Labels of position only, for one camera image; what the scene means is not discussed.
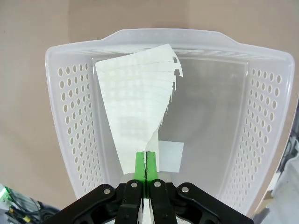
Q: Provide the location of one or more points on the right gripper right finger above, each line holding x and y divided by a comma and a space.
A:
151, 168

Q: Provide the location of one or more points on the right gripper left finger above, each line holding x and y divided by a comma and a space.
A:
140, 168

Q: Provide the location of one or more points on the white lined paper sheet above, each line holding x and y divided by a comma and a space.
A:
128, 93

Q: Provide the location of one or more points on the white perforated plastic basket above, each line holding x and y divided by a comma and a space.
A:
77, 116

